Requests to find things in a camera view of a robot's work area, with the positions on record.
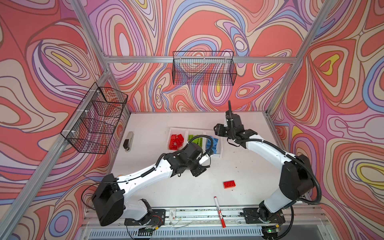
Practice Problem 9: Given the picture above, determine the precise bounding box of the red lego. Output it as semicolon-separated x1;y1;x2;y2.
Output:
169;135;178;151
223;181;236;189
175;134;184;148

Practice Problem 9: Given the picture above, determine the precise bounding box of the green lego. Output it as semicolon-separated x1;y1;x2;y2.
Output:
193;138;203;147
188;135;195;142

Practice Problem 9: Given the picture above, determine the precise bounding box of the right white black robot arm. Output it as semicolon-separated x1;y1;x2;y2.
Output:
214;110;322;223

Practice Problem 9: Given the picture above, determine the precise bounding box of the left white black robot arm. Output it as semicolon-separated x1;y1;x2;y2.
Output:
92;143;214;227

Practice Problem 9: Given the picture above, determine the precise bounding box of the red lego beside blue pile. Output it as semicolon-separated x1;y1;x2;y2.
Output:
175;134;184;148

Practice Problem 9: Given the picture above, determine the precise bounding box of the white three-compartment tray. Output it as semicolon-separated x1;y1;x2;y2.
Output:
166;128;223;158

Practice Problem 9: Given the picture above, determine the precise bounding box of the black grey stapler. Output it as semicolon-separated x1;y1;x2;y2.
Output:
123;131;134;152

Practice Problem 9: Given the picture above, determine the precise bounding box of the red white marker pen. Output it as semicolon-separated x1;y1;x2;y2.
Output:
214;196;227;229

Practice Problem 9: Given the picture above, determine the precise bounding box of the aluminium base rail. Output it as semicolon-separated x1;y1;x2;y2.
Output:
75;204;338;240

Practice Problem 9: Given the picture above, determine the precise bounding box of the black wire basket back wall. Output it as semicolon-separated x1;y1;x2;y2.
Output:
172;51;238;86

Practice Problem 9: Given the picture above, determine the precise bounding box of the black wire basket wall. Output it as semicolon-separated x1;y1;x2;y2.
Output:
61;83;128;154
172;51;238;86

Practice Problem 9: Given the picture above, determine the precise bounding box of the black wire basket left wall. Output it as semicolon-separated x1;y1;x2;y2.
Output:
61;83;128;154

